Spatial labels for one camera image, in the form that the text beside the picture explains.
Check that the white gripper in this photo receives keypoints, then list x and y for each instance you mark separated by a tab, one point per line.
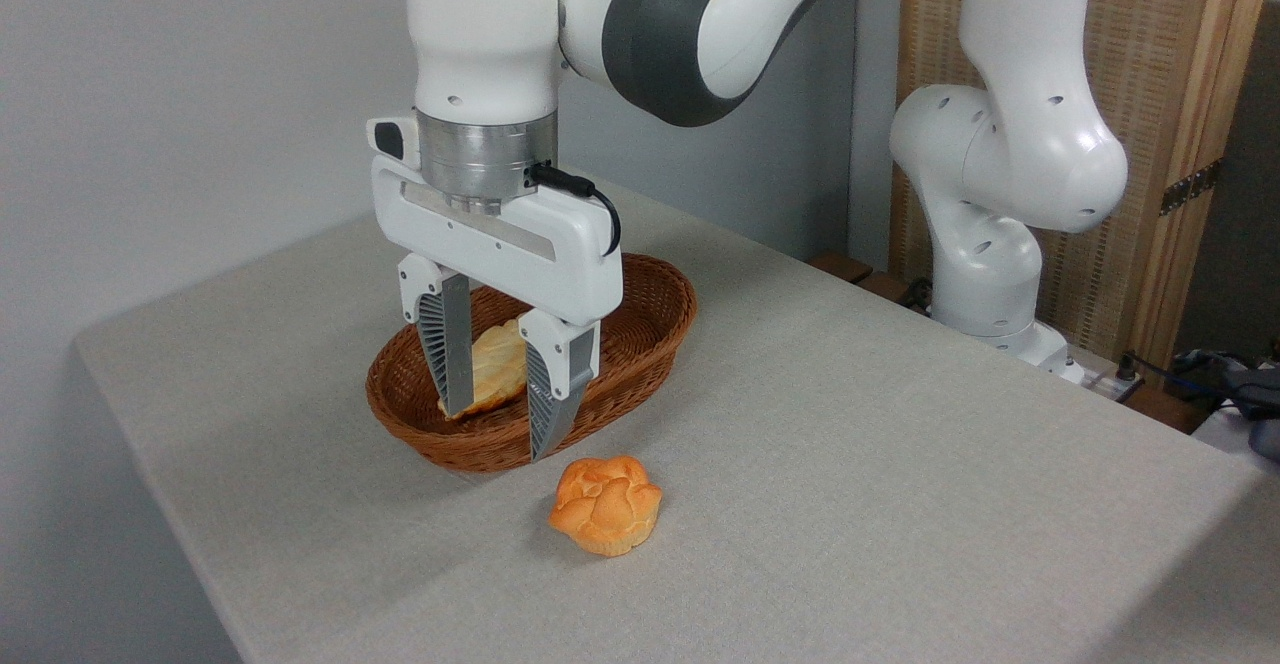
560	254

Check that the orange flower-shaped bread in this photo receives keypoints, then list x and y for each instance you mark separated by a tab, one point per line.
605	509

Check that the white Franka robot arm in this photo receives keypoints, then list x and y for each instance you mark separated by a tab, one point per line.
485	34

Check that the pale yellow bread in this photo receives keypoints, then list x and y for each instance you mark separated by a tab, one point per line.
498	369

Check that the brown oval wicker basket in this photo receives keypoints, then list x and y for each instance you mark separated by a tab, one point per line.
645	329

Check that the grey tablecloth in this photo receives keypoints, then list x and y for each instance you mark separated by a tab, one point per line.
850	464

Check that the dark metal hinge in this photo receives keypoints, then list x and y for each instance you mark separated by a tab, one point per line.
1190	187

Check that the wooden rattan folding screen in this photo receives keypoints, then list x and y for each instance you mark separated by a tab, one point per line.
1150	44

